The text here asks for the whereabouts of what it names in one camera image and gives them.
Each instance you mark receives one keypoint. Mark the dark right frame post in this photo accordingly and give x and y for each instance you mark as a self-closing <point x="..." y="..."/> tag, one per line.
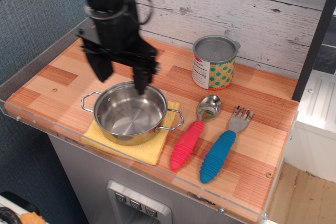
<point x="312" y="54"/>

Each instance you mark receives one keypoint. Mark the stainless steel pot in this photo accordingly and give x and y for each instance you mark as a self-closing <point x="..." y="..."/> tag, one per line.
<point x="128" y="118"/>

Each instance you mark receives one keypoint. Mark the orange object at corner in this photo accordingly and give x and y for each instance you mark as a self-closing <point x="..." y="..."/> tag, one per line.
<point x="32" y="218"/>

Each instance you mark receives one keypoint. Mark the toy food can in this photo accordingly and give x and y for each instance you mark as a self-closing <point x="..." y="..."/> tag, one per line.
<point x="214" y="60"/>

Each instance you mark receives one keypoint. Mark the blue handled metal fork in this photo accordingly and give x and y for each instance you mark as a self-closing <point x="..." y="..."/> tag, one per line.
<point x="216" y="157"/>

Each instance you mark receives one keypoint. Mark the red handled metal spoon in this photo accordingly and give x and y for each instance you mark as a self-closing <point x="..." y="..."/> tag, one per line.
<point x="208" y="109"/>

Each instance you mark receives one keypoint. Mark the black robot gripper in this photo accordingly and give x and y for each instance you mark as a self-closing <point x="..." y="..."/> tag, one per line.
<point x="106" y="43"/>

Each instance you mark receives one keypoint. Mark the silver dispenser panel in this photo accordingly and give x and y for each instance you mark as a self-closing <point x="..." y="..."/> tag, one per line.
<point x="130" y="206"/>

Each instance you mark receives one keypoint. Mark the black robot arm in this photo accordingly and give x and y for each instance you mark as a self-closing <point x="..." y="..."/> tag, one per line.
<point x="116" y="11"/>

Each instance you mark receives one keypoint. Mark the yellow cloth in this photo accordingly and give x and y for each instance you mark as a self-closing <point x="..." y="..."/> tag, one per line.
<point x="148" y="152"/>

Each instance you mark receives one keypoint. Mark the grey toy fridge cabinet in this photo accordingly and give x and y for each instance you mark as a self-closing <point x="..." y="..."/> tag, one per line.
<point x="89" y="171"/>

